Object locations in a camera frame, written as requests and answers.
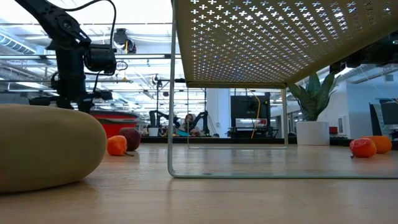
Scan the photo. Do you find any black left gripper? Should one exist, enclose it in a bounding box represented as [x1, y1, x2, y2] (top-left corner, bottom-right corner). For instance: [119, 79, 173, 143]
[29, 90, 113, 113]

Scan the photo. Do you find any red bowl with grey rim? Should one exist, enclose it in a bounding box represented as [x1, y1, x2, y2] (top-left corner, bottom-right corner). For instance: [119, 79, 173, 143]
[90, 111, 140, 139]

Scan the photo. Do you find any tan oval fruit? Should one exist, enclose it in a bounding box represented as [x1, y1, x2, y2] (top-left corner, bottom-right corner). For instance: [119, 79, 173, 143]
[0, 103, 108, 194]

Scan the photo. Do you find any small orange fruit with stem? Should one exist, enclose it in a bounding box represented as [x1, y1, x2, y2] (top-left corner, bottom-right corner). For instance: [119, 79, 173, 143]
[106, 135, 135, 157]

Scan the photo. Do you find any dark red round fruit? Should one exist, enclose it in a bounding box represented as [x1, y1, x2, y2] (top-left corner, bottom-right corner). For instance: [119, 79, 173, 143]
[119, 127, 142, 152]

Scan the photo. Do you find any red-orange fruit with stem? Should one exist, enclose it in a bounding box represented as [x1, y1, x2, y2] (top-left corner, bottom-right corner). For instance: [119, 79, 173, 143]
[349, 138, 377, 159]

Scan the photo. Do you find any orange round fruit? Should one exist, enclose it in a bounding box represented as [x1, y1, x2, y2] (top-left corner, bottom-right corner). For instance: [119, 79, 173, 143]
[360, 135, 393, 154]

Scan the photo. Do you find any person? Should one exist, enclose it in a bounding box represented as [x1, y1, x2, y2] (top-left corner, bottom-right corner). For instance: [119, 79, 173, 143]
[178, 113, 201, 137]

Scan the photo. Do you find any black monitor on stand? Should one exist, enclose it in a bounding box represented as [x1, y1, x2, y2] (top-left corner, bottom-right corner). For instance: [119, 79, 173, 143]
[228, 95, 279, 139]

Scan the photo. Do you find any green perforated metal shelf riser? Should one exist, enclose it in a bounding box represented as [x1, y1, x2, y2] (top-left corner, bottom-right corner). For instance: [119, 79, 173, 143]
[167, 0, 398, 180]

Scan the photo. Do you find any green snake plant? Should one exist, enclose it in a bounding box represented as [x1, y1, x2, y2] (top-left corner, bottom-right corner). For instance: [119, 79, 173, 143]
[288, 70, 341, 122]

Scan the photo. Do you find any white plant pot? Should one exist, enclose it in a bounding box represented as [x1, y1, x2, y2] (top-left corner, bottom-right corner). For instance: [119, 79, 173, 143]
[295, 121, 330, 146]

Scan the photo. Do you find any black office monitor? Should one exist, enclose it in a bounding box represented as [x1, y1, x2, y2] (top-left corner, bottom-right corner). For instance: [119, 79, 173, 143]
[369, 98, 398, 141]

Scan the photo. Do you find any black ceiling camera mount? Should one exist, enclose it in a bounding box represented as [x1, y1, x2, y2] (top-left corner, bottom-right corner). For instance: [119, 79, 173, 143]
[113, 27, 137, 54]

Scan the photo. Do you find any yellow hanging cable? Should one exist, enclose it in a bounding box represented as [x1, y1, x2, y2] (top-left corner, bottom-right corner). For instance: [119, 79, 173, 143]
[250, 91, 261, 139]

